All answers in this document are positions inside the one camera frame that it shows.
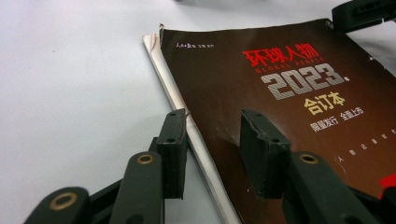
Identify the white table sheet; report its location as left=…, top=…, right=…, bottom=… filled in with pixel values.
left=0, top=0, right=396, bottom=224

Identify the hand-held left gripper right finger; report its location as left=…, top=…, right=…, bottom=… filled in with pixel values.
left=239, top=109, right=379, bottom=224

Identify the black magazine with red print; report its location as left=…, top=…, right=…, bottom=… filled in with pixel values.
left=142, top=18, right=396, bottom=224

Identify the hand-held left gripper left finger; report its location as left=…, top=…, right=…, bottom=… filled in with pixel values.
left=108, top=107, right=189, bottom=224

